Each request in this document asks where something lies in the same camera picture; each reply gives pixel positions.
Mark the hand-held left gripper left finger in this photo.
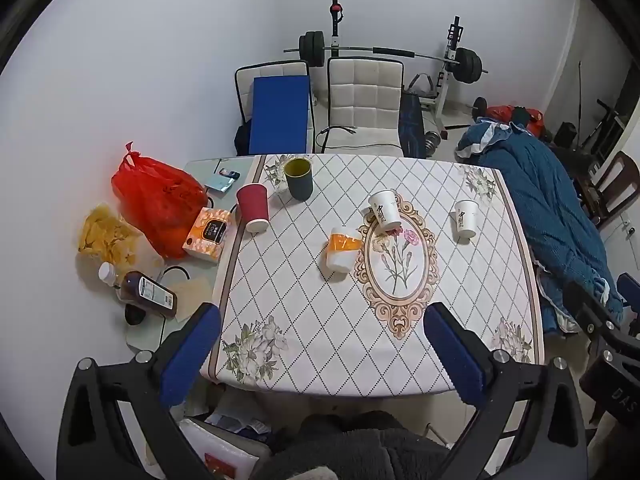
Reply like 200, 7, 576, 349
56, 303, 223, 480

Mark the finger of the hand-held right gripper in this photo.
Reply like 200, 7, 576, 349
617, 272, 640, 335
564, 280, 640, 361

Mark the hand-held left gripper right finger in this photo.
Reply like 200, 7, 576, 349
424, 302, 589, 480

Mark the orange and white paper cup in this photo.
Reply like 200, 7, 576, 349
325, 226, 362, 272

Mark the red paper cup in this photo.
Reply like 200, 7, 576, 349
236, 183, 271, 233

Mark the dark green cup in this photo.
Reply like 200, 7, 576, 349
284, 157, 314, 202

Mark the brown sauce bottle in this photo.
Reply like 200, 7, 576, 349
98, 262, 178, 318

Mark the blue and white plastic packet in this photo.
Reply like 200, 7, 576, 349
205, 391, 273, 443

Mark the white pillow with red label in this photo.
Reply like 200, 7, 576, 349
177, 417, 273, 480

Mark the brown wooden chair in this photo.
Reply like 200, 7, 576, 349
582, 152, 640, 226

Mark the diamond patterned floral tablecloth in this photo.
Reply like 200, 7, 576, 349
200, 154, 546, 401

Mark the orange tissue box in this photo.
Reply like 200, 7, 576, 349
181, 206, 233, 265

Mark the blue knit blanket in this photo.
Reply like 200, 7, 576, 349
455, 117, 626, 333

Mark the dark grey fleece clothing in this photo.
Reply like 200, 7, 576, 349
272, 410, 451, 480

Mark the clear bag of yellow chips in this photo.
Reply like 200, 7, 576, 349
77, 205, 166, 271

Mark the red plastic bag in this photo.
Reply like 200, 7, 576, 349
111, 142, 208, 260

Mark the black exercise machine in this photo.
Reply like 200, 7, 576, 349
575, 60, 632, 157

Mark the black speaker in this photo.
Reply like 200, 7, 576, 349
555, 122, 579, 149

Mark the light blue packet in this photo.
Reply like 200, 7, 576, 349
205, 174, 237, 195

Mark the chrome dumbbell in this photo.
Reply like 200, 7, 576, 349
424, 130, 449, 155

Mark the blue board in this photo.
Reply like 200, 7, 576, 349
248, 76, 311, 156

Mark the white padded chair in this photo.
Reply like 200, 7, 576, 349
235, 60, 316, 156
314, 57, 405, 157

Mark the white barbell rack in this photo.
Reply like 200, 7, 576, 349
327, 0, 464, 136

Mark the barbell with black plates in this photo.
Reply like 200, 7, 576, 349
284, 31, 489, 86

